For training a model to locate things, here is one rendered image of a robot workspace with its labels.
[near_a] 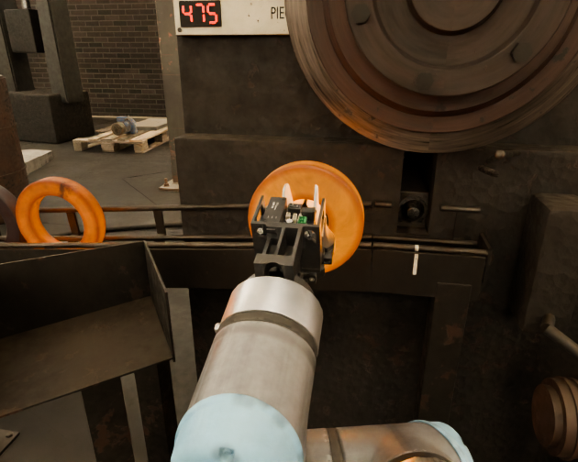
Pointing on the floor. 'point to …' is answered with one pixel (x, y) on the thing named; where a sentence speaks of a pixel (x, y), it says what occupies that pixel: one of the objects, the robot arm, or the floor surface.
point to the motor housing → (565, 420)
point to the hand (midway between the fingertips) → (305, 205)
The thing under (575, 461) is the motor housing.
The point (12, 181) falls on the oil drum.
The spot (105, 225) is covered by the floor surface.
